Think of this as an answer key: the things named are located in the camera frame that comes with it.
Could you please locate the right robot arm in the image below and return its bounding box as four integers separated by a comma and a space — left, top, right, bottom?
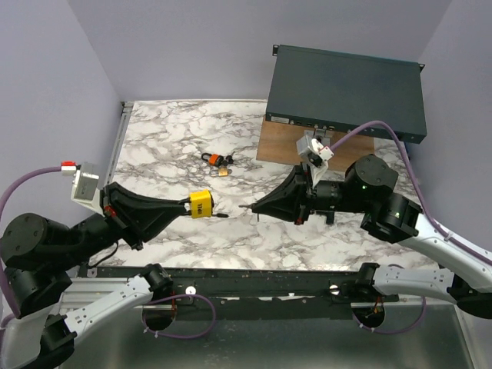
249, 155, 491, 319

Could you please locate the brass padlock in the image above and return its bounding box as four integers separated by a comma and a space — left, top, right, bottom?
209, 166, 232, 177

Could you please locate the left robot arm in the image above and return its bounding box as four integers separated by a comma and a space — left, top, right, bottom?
1, 183, 188, 368

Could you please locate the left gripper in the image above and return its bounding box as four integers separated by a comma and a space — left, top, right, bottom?
57, 180, 189, 268

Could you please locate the aluminium side rail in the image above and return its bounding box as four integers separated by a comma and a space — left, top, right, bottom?
105, 101, 135, 185

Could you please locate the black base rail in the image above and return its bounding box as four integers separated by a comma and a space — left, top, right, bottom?
76, 266, 401, 321

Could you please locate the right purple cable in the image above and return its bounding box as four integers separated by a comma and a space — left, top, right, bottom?
331, 120, 492, 335

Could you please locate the dark green network switch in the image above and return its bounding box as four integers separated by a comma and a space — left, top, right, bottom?
265, 45, 427, 144

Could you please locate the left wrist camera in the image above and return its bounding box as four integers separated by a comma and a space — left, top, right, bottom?
61, 161, 103, 215

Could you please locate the wooden board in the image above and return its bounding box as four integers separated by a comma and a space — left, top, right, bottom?
256, 119, 375, 172

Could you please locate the orange padlock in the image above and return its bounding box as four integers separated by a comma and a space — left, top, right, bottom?
201, 152, 224, 168

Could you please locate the grey lock mount bracket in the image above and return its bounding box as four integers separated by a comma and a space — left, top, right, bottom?
304, 128, 334, 146

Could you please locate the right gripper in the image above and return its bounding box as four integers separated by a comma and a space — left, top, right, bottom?
251, 161, 368, 224

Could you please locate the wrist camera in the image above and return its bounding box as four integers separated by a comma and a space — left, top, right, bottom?
61, 161, 103, 215
296, 135, 334, 188

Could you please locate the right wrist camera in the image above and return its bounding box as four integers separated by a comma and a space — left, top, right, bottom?
296, 135, 334, 188

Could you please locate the purple cable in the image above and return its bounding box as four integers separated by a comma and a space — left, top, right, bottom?
0, 166, 217, 340
331, 120, 492, 335

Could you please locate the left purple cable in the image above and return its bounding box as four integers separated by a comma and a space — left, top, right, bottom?
0, 166, 217, 340

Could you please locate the black T-shaped tool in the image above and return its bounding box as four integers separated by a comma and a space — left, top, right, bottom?
317, 211, 334, 225

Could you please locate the yellow padlock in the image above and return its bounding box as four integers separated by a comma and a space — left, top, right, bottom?
185, 190, 229, 219

